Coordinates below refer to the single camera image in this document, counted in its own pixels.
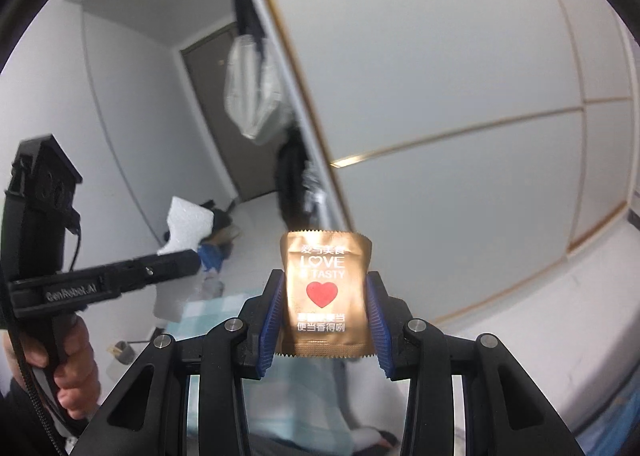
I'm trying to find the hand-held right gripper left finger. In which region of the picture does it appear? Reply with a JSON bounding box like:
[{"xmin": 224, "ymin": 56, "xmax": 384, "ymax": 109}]
[{"xmin": 70, "ymin": 268, "xmax": 288, "ymax": 456}]

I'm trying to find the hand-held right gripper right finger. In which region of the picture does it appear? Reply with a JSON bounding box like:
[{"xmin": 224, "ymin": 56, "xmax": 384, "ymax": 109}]
[{"xmin": 365, "ymin": 272, "xmax": 566, "ymax": 456}]

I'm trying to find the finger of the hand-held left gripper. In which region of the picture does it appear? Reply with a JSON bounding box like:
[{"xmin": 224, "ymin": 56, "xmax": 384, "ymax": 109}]
[{"xmin": 142, "ymin": 250, "xmax": 202, "ymax": 283}]

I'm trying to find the brown heart sachet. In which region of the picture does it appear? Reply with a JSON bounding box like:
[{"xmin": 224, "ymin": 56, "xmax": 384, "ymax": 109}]
[{"xmin": 275, "ymin": 230, "xmax": 377, "ymax": 359}]

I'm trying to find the white shoulder bag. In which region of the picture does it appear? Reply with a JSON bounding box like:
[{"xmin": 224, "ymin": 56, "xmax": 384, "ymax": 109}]
[{"xmin": 222, "ymin": 33, "xmax": 286, "ymax": 147}]

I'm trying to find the person's left forearm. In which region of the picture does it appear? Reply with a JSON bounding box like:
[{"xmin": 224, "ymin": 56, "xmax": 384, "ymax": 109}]
[{"xmin": 0, "ymin": 331, "xmax": 71, "ymax": 456}]

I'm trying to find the person's left hand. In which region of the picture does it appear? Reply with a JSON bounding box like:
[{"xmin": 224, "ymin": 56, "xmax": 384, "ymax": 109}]
[{"xmin": 22, "ymin": 316, "xmax": 103, "ymax": 422}]

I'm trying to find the grey mailer bag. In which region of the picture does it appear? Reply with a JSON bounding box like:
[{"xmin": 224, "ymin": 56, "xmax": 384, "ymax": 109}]
[{"xmin": 152, "ymin": 276, "xmax": 226, "ymax": 324}]

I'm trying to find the blue cardboard box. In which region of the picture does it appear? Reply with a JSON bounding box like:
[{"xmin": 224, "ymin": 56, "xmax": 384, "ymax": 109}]
[{"xmin": 199, "ymin": 242, "xmax": 232, "ymax": 273}]

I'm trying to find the checked tablecloth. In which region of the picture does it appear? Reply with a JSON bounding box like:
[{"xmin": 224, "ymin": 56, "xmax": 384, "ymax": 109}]
[{"xmin": 165, "ymin": 286, "xmax": 351, "ymax": 442}]

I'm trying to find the tape roll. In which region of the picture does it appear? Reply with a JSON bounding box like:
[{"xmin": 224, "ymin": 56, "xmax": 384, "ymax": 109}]
[{"xmin": 107, "ymin": 341, "xmax": 138, "ymax": 367}]

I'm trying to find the grey door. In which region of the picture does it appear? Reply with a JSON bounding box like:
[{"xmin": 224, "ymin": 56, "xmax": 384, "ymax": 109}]
[{"xmin": 180, "ymin": 23, "xmax": 266, "ymax": 201}]

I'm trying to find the black backpack hanging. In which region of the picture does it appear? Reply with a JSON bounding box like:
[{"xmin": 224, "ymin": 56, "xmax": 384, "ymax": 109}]
[{"xmin": 275, "ymin": 128, "xmax": 321, "ymax": 231}]

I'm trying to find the white wardrobe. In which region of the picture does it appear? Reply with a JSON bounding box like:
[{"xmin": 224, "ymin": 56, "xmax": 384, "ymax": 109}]
[{"xmin": 240, "ymin": 0, "xmax": 640, "ymax": 327}]

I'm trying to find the black coiled cable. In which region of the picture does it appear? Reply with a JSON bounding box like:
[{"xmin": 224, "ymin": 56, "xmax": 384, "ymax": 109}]
[{"xmin": 0, "ymin": 281, "xmax": 66, "ymax": 456}]

